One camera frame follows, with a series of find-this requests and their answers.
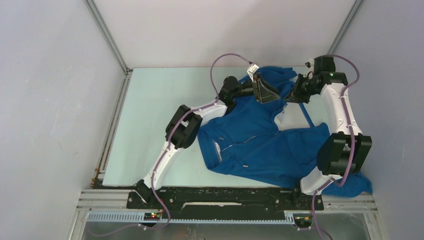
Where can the aluminium front frame rail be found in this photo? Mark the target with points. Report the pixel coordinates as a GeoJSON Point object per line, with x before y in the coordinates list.
{"type": "Point", "coordinates": [102, 199]}

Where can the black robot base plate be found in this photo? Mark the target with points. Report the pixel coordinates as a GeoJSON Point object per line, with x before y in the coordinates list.
{"type": "Point", "coordinates": [227, 203]}

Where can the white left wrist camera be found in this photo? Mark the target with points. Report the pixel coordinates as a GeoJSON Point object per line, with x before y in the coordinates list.
{"type": "Point", "coordinates": [251, 70]}

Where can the aluminium corner frame post left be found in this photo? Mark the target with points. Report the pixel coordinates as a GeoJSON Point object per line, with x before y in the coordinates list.
{"type": "Point", "coordinates": [106, 33]}

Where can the aluminium corner frame post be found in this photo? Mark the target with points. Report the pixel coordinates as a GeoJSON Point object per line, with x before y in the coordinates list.
{"type": "Point", "coordinates": [106, 33]}
{"type": "Point", "coordinates": [352, 13]}

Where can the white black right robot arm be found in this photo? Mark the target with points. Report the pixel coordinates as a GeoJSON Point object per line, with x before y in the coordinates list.
{"type": "Point", "coordinates": [331, 76]}

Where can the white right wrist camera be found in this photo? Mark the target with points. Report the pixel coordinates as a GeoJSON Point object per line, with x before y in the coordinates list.
{"type": "Point", "coordinates": [310, 63]}

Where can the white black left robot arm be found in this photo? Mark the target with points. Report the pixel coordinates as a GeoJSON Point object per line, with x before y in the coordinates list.
{"type": "Point", "coordinates": [185, 124]}

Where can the grey slotted cable duct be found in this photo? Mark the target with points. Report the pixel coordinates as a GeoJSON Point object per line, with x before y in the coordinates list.
{"type": "Point", "coordinates": [146, 217]}

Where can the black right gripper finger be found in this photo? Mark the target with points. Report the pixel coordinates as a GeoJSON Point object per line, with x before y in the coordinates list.
{"type": "Point", "coordinates": [293, 100]}
{"type": "Point", "coordinates": [295, 93]}

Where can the aluminium corner frame post right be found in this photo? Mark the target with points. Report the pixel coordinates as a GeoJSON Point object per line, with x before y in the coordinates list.
{"type": "Point", "coordinates": [352, 13]}

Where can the blue zip-up jacket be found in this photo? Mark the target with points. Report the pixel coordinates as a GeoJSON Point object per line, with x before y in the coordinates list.
{"type": "Point", "coordinates": [248, 143]}

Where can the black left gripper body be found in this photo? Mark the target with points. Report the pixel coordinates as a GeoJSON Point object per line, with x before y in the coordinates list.
{"type": "Point", "coordinates": [256, 89]}

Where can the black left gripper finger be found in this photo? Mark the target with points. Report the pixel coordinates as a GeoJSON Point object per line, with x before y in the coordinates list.
{"type": "Point", "coordinates": [266, 98]}
{"type": "Point", "coordinates": [266, 88]}

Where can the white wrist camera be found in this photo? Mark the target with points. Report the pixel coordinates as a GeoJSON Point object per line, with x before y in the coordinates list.
{"type": "Point", "coordinates": [251, 70]}
{"type": "Point", "coordinates": [310, 63]}

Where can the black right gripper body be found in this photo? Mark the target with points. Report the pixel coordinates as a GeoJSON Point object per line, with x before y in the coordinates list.
{"type": "Point", "coordinates": [307, 89]}

